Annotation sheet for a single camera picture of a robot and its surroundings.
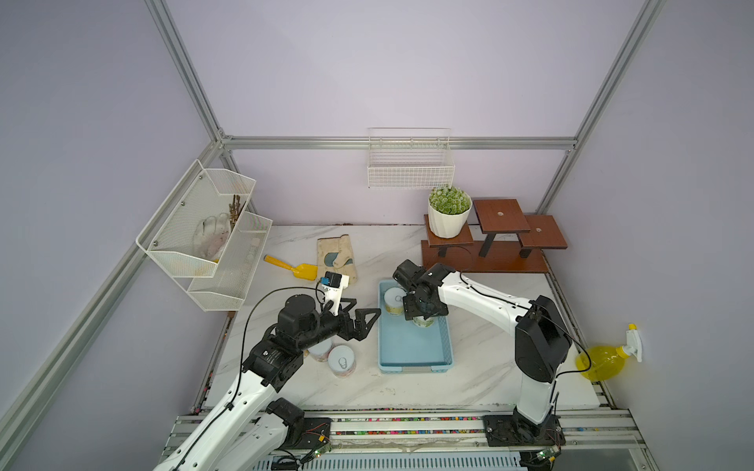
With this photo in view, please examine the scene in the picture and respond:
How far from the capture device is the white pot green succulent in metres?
0.88

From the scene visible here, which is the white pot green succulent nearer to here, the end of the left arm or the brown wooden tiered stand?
the brown wooden tiered stand

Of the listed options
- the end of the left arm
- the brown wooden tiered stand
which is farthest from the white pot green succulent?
the end of the left arm
